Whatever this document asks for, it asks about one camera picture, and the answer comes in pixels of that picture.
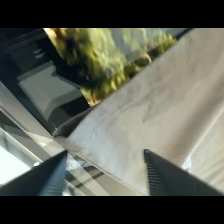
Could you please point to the brown garment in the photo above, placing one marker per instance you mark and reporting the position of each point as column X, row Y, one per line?
column 160, row 100

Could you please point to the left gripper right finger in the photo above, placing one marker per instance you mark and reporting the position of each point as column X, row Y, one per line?
column 166, row 180

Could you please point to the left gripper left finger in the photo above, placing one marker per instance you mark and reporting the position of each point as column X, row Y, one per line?
column 46, row 176

